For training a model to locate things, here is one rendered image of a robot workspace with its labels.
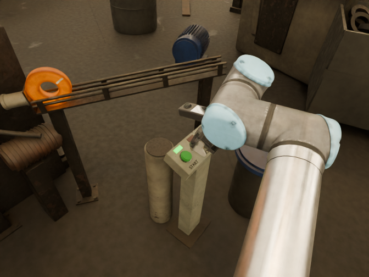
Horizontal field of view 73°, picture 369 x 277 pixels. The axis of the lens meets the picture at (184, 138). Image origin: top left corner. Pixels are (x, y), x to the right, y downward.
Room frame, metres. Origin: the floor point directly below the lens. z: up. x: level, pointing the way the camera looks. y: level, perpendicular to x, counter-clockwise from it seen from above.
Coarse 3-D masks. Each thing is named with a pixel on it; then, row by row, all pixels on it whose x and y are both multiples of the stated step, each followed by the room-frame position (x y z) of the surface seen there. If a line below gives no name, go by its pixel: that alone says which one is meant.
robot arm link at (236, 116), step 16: (240, 80) 0.45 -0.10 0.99; (224, 96) 0.40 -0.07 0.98; (240, 96) 0.40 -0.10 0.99; (256, 96) 0.43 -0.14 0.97; (208, 112) 0.37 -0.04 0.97; (224, 112) 0.35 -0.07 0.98; (240, 112) 0.36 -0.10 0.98; (256, 112) 0.36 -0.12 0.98; (208, 128) 0.36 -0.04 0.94; (224, 128) 0.34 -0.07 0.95; (240, 128) 0.33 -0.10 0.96; (256, 128) 0.34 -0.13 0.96; (224, 144) 0.34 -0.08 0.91; (240, 144) 0.33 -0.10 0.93; (256, 144) 0.33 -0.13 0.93
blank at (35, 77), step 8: (32, 72) 0.80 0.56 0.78; (40, 72) 0.80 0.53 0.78; (48, 72) 0.80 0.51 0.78; (56, 72) 0.82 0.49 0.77; (32, 80) 0.78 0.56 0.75; (40, 80) 0.79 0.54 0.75; (48, 80) 0.80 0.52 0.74; (56, 80) 0.81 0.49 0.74; (64, 80) 0.82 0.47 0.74; (32, 88) 0.78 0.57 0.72; (40, 88) 0.80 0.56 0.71; (64, 88) 0.82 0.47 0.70; (32, 96) 0.78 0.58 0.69; (40, 96) 0.78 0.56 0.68; (48, 96) 0.80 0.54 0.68; (56, 104) 0.80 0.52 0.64
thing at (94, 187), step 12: (204, 84) 1.00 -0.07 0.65; (204, 96) 1.00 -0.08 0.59; (60, 120) 0.79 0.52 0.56; (60, 132) 0.78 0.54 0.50; (72, 144) 0.79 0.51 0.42; (72, 156) 0.79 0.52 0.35; (72, 168) 0.78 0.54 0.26; (84, 180) 0.79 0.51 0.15; (84, 192) 0.78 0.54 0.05; (96, 192) 0.82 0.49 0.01
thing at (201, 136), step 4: (200, 128) 0.53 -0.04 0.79; (196, 132) 0.54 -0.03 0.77; (200, 132) 0.52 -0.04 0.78; (200, 136) 0.53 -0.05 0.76; (204, 136) 0.53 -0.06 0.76; (204, 140) 0.53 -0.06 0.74; (208, 140) 0.52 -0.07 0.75; (208, 144) 0.52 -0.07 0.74; (212, 144) 0.50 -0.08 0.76; (208, 148) 0.51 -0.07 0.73; (212, 148) 0.51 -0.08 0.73; (216, 148) 0.50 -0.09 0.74; (212, 152) 0.50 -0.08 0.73
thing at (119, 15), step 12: (120, 0) 3.20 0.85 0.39; (132, 0) 3.19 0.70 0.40; (144, 0) 3.25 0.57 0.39; (120, 12) 3.21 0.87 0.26; (132, 12) 3.19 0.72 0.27; (144, 12) 3.25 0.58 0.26; (120, 24) 3.22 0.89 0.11; (132, 24) 3.19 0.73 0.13; (144, 24) 3.24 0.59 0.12; (156, 24) 3.47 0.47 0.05
